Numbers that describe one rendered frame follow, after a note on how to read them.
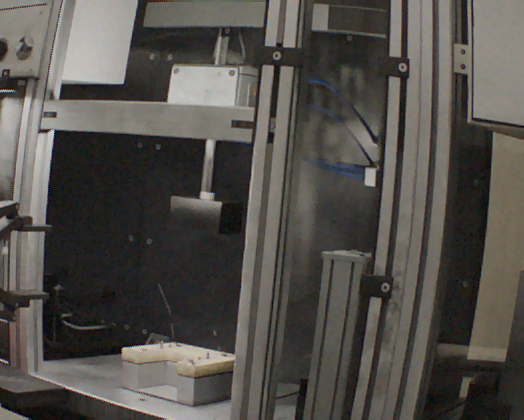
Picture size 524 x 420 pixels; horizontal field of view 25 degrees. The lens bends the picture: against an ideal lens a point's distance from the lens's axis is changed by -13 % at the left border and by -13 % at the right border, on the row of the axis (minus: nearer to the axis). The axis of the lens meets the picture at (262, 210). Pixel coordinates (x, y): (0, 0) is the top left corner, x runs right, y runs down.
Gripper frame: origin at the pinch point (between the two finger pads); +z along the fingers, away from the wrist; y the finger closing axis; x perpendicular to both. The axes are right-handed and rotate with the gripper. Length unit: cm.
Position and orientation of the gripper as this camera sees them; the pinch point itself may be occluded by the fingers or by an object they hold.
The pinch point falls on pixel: (31, 261)
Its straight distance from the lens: 154.2
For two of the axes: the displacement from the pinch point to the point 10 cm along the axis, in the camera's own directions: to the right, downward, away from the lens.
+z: 4.8, 0.0, 8.8
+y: 0.9, -9.9, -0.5
